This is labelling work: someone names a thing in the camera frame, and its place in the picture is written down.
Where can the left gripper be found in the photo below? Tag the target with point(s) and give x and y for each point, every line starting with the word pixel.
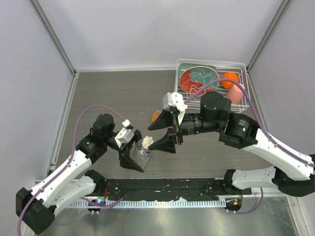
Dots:
pixel 126 160

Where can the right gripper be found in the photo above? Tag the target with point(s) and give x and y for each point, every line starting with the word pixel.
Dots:
pixel 167 119

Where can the clear bottle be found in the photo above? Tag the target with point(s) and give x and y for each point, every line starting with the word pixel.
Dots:
pixel 141 155

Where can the white bottle cap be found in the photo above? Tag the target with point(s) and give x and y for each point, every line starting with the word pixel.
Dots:
pixel 147 141

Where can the orange bottle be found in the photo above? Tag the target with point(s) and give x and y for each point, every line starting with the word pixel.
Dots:
pixel 155 115

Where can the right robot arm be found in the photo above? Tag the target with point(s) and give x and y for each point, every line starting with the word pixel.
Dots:
pixel 290 172

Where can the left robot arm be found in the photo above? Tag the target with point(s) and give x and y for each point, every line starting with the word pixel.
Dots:
pixel 39 206

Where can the red teal floral plate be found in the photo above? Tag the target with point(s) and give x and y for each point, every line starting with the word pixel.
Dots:
pixel 196 77

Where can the teal square plate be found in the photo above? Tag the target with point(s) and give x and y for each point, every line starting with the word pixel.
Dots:
pixel 186 66

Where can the pink cup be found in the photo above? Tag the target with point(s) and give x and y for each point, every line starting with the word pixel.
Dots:
pixel 235 94

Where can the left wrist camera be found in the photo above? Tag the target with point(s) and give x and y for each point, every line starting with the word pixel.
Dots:
pixel 124 136

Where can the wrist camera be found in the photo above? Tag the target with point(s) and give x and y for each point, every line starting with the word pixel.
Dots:
pixel 124 136
pixel 175 100

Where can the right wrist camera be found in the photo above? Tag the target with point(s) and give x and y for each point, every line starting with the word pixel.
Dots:
pixel 175 100

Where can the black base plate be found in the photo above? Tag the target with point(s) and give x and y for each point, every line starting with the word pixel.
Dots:
pixel 169 189

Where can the white wire dish rack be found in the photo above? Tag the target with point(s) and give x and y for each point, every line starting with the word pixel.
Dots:
pixel 222 68

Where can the white cable duct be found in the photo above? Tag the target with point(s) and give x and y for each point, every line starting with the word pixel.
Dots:
pixel 180 203

